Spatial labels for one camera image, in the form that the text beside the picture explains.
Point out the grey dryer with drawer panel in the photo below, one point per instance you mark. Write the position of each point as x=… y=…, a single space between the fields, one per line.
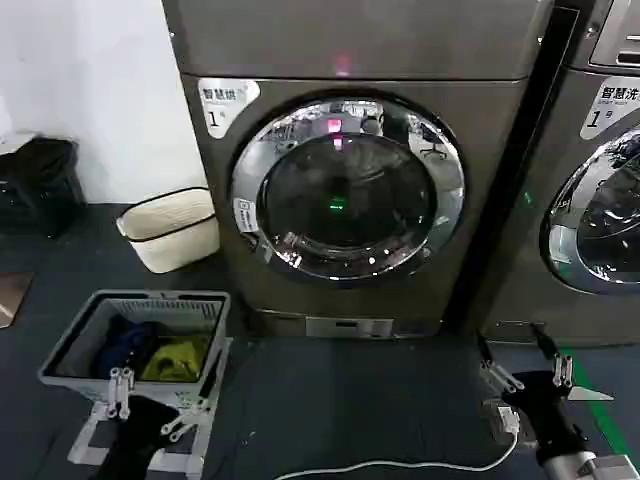
x=560 y=320

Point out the white number sticker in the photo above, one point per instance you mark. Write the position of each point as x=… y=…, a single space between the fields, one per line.
x=612 y=107
x=225 y=100

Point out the grey dryer with lit display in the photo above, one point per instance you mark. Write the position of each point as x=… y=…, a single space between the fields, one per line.
x=350 y=45

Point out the yellow garment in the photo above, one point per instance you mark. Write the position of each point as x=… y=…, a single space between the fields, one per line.
x=175 y=357

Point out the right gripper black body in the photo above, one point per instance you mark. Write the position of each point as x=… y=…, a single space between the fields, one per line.
x=545 y=405

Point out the small white adapter box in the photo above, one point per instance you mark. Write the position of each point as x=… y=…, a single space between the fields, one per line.
x=501 y=417

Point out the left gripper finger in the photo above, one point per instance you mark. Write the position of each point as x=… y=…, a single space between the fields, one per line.
x=186 y=420
x=120 y=392

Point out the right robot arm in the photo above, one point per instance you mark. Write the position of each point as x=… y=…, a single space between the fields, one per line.
x=575 y=462

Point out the grey slatted laundry basket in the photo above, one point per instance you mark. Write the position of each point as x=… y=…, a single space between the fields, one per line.
x=75 y=340

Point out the round glass dryer door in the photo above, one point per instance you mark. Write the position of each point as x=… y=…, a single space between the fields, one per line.
x=350 y=200
x=605 y=220

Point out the brown floor mat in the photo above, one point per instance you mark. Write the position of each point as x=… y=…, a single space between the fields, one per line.
x=12 y=297

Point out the blue garment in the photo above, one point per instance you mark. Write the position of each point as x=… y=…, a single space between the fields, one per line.
x=122 y=345

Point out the white basket stand frame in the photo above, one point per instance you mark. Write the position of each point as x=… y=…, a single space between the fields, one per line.
x=192 y=450

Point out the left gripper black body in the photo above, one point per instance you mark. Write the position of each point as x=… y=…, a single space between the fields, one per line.
x=135 y=440

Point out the cream fabric storage bag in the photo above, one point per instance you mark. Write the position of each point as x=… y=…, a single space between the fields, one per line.
x=172 y=230

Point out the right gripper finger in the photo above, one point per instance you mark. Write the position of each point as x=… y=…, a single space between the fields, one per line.
x=502 y=375
x=561 y=367

